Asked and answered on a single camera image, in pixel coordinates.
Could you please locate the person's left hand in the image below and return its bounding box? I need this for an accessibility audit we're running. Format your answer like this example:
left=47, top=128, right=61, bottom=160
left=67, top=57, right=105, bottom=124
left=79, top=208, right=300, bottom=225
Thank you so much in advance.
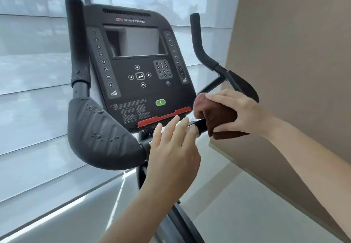
left=141, top=115, right=202, bottom=197

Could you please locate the person's right hand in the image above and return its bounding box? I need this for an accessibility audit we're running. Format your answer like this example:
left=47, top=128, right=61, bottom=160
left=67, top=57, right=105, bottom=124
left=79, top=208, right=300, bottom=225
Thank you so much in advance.
left=205, top=88, right=275, bottom=139

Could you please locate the brown cleaning cloth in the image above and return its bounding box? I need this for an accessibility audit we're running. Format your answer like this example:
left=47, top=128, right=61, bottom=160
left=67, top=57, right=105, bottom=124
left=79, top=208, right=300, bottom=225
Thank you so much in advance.
left=194, top=92, right=250, bottom=141

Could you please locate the person's right forearm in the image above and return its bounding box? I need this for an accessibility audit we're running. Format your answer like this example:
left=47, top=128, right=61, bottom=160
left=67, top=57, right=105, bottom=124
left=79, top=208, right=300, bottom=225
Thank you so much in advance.
left=264, top=114, right=351, bottom=225

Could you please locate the person's left forearm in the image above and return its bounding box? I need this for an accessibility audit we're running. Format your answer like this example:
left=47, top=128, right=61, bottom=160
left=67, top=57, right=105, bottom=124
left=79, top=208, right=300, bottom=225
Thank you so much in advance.
left=99, top=187, right=181, bottom=243

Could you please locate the black exercise bike console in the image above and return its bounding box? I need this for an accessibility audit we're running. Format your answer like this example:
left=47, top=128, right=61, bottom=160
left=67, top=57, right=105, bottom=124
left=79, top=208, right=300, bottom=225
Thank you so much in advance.
left=82, top=3, right=197, bottom=134

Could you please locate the white window blind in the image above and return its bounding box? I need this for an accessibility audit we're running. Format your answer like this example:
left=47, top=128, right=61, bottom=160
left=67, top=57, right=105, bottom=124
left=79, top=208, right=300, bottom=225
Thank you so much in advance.
left=0, top=0, right=244, bottom=241

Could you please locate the black exercise bike handlebar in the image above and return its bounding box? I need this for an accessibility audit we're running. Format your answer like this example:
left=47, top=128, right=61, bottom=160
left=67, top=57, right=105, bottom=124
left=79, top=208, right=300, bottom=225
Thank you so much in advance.
left=65, top=0, right=260, bottom=171

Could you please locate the grey exercise bike frame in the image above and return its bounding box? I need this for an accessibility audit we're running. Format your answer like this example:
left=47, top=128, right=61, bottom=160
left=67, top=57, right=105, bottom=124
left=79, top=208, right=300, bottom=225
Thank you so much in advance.
left=136, top=131, right=207, bottom=243

